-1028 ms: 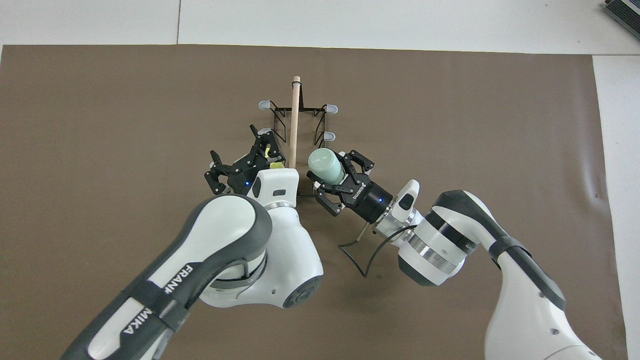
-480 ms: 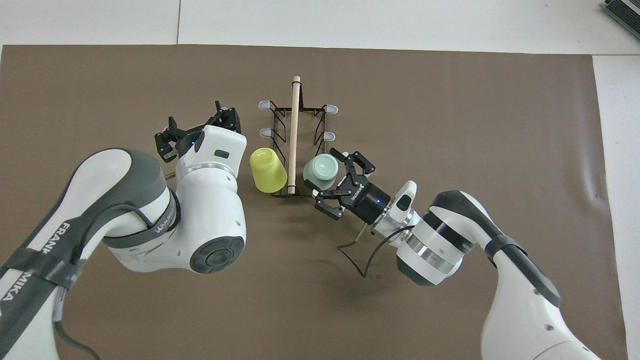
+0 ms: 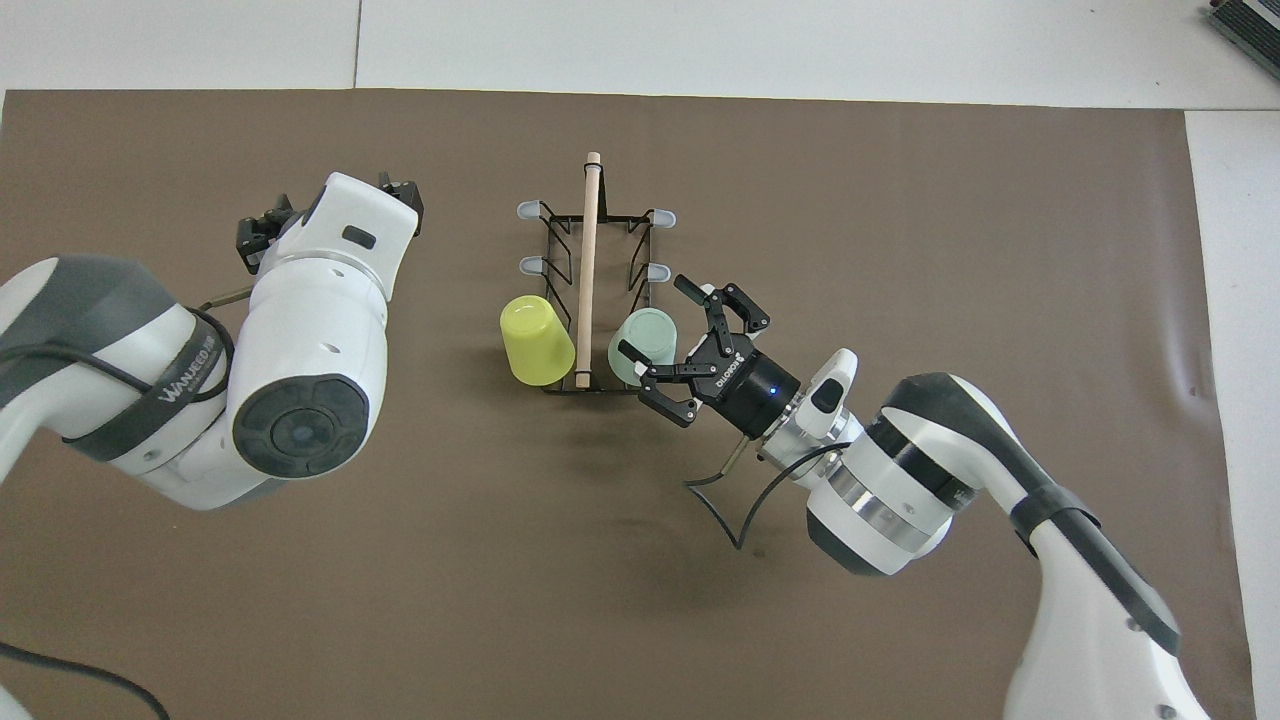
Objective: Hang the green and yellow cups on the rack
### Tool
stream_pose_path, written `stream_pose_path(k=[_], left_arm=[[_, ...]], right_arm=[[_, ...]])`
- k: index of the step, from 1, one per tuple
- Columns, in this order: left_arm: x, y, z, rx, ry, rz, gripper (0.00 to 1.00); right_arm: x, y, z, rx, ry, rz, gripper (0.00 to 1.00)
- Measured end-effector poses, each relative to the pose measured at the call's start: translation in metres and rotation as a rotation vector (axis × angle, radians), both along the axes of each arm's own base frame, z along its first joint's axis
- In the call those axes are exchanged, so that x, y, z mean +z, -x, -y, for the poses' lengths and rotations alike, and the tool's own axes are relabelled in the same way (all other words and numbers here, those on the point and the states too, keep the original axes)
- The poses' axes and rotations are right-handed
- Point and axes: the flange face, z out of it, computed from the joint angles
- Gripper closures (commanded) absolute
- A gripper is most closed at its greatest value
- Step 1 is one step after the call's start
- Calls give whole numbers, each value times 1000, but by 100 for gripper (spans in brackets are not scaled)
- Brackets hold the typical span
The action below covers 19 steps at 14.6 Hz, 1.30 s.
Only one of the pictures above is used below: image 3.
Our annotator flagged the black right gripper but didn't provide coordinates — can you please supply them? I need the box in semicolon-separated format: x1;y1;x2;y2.
617;275;801;436

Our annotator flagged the pale green plastic cup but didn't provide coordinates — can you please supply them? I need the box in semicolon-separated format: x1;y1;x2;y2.
608;308;679;386

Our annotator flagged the yellow plastic cup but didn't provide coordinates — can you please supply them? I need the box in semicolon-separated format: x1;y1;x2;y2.
500;295;577;387

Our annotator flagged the brown table mat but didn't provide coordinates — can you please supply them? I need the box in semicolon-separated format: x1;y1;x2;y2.
0;88;1258;720

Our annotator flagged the black ribbed device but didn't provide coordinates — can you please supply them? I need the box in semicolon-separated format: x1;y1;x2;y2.
1203;0;1280;53

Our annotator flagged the black wire cup rack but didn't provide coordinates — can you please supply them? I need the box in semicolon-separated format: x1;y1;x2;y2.
516;152;677;397

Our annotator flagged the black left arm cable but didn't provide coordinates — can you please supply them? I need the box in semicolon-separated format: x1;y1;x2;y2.
0;288;253;720

